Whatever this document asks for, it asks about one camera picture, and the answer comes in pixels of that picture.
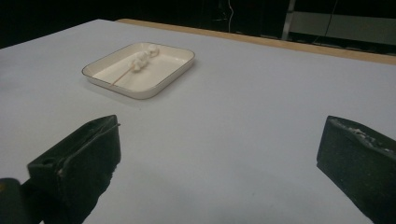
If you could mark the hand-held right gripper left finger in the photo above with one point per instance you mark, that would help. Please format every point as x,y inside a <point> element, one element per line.
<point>84,161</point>

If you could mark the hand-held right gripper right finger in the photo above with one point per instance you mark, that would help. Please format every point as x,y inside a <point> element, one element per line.
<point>358,165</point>

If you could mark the wooden skewer stick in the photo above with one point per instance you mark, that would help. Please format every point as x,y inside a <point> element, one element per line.
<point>122,77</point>

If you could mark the white marshmallow piece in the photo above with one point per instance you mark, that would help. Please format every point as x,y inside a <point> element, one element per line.
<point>142,57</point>
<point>137,66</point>
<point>153,49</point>

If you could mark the white tray with dark rim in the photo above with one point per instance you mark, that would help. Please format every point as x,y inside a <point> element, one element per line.
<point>155,77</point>

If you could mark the grey panel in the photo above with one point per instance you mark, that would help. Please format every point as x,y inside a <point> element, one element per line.
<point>358,28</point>

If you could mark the wooden table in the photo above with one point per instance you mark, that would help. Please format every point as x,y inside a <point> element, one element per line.
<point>280,42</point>

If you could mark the metal stand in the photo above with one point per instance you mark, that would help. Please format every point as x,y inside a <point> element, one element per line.
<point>288,18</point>

